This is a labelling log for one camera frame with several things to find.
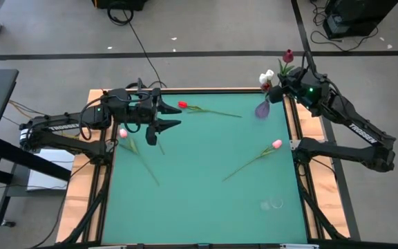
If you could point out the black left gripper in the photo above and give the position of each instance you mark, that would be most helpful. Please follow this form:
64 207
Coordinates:
147 110

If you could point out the green table mat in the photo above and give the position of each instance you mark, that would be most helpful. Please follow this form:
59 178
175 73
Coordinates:
202 207

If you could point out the purple glass vase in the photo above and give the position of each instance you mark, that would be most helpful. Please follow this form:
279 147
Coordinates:
262 110

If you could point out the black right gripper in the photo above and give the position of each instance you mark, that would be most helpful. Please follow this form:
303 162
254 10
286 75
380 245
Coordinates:
294 83

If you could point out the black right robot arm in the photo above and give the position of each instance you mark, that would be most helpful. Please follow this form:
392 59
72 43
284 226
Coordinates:
358 131

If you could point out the white flat box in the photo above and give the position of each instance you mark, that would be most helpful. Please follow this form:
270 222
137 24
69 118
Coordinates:
50 173

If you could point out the black equipment box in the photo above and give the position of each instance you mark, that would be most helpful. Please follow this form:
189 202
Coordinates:
119 3

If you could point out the pink artificial tulip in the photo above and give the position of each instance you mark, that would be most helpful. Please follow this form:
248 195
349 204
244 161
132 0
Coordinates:
277 144
123 133

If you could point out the clear glass vase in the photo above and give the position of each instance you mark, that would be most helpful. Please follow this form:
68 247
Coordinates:
276 203

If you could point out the large black equipment case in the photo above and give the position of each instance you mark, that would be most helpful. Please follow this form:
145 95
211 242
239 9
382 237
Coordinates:
354 14

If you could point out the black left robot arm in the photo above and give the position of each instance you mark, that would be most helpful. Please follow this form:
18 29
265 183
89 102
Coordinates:
64 126

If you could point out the black metal desk stand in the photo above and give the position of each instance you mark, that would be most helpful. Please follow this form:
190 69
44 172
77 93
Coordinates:
29 160

